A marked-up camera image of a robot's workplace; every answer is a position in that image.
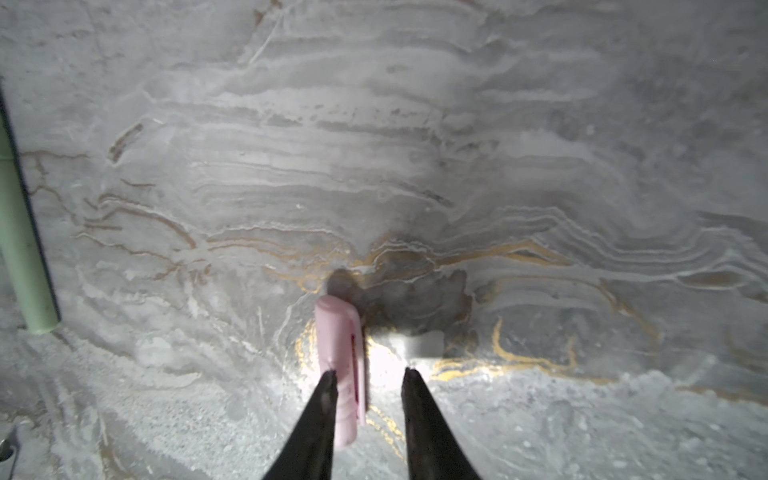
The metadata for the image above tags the green pen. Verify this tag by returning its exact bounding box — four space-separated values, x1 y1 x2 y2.
1 105 60 335

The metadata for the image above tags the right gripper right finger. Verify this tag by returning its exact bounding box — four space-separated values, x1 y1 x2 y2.
401 367 480 480

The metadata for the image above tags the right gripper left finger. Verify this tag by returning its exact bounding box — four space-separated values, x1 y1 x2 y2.
263 370 338 480

